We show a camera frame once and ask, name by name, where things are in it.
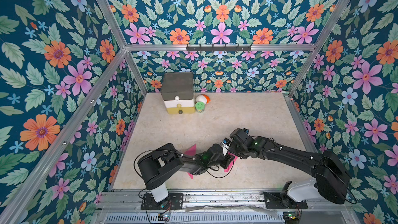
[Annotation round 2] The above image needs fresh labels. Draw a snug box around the orange white plush toy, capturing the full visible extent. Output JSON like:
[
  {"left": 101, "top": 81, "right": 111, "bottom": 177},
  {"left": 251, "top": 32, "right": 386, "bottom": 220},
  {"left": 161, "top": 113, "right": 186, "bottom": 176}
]
[{"left": 195, "top": 94, "right": 210, "bottom": 105}]

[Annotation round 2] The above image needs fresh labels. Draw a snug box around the green lidded can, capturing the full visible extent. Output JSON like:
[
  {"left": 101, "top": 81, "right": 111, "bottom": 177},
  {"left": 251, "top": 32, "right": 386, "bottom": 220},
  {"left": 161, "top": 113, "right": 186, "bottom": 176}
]
[{"left": 195, "top": 102, "right": 206, "bottom": 113}]

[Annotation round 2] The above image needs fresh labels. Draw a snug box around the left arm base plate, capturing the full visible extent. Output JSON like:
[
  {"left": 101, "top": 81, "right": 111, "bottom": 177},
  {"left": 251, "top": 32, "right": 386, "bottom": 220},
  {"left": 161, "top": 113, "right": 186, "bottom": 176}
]
[{"left": 141, "top": 193, "right": 184, "bottom": 211}]

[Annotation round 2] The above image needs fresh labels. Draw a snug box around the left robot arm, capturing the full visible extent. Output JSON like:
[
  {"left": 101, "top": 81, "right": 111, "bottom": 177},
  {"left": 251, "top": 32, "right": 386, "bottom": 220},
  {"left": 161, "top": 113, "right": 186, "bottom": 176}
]
[{"left": 134, "top": 143, "right": 235, "bottom": 203}]

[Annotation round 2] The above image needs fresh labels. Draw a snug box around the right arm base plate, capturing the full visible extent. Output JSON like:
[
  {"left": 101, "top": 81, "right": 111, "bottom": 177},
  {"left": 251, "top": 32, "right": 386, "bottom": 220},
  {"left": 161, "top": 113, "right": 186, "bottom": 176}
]
[{"left": 263, "top": 191, "right": 308, "bottom": 210}]

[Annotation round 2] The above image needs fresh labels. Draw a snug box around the small drawer cabinet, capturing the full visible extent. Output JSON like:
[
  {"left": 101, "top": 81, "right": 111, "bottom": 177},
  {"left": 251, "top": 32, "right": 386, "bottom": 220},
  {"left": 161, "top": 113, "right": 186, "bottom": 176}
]
[{"left": 161, "top": 72, "right": 195, "bottom": 115}]

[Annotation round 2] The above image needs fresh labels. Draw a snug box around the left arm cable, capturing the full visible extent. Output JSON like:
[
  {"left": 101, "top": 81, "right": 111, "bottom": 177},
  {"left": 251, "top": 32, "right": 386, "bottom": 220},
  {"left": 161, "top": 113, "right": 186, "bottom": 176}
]
[{"left": 206, "top": 158, "right": 235, "bottom": 179}]

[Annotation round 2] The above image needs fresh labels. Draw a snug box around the black hook rail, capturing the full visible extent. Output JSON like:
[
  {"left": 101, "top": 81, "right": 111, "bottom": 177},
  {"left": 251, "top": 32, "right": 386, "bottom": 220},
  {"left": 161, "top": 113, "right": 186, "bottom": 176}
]
[{"left": 186, "top": 44, "right": 252, "bottom": 52}]

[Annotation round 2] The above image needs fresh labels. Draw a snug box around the pink square paper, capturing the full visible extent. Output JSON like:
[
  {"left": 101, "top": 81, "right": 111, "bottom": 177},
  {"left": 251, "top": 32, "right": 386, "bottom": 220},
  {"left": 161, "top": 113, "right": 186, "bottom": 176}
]
[{"left": 183, "top": 144, "right": 197, "bottom": 179}]

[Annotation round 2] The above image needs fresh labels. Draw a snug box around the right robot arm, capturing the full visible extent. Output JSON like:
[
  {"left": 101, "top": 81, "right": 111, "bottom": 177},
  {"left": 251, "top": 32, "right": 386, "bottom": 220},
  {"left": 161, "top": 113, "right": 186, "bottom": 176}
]
[{"left": 226, "top": 128, "right": 351, "bottom": 206}]

